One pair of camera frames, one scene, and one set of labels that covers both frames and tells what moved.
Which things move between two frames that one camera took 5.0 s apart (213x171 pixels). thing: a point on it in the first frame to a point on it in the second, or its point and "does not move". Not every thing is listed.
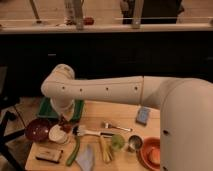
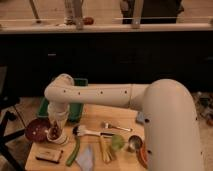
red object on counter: (88, 21) does not move
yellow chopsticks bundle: (106, 148) does not move
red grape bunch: (65, 124) to (55, 132)
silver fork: (108, 125) does not move
